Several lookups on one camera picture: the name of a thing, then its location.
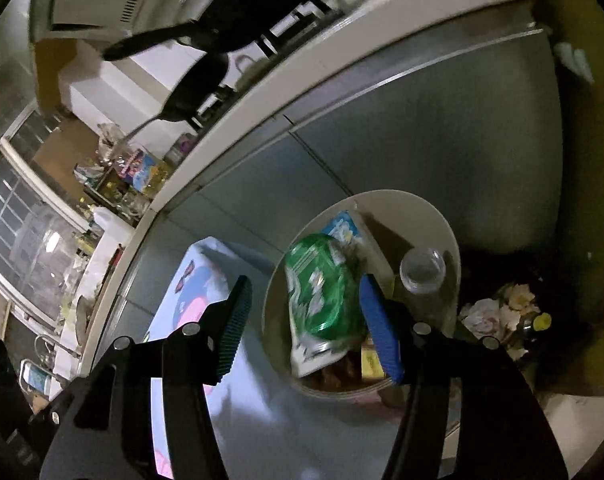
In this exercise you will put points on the black gas stove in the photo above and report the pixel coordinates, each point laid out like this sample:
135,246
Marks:
282,35

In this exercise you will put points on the blue printed snack box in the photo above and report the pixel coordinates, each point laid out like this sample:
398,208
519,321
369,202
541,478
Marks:
344,230

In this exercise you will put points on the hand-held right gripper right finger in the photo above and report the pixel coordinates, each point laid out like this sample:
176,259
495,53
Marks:
379,330

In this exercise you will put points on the purple packet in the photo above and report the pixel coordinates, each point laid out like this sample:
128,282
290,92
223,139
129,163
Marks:
184,143

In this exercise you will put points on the yellow capped bottle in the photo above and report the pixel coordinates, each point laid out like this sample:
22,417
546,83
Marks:
542,321

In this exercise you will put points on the clear plastic bottle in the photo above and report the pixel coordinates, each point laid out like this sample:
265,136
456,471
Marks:
422,270

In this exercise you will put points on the kitchen window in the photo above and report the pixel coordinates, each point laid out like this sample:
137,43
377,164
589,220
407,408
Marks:
27,220

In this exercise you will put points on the green printed packet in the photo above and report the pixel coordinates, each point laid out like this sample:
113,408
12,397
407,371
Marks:
322,295

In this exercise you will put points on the beige round waste bin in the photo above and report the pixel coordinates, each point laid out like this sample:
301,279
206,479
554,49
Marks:
422,220

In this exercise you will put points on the yellow brown printed packet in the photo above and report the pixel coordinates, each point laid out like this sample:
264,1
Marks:
369,362

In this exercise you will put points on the cartoon printed blue tablecloth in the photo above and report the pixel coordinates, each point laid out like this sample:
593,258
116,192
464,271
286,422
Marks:
262,425

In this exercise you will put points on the colourful snack bag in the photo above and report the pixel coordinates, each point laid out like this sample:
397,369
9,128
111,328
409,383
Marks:
139,167

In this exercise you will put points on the large black wok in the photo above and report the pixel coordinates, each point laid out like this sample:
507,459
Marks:
252,10

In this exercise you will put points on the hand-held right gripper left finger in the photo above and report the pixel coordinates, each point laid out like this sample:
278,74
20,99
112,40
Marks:
234,330

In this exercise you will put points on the grey kitchen counter cabinet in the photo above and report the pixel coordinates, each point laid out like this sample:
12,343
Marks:
382,125

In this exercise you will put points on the small black frying pan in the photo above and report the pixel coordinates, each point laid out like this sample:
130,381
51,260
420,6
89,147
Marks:
192,90

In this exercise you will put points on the crumpled tissue paper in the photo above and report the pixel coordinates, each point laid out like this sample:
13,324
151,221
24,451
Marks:
482,317

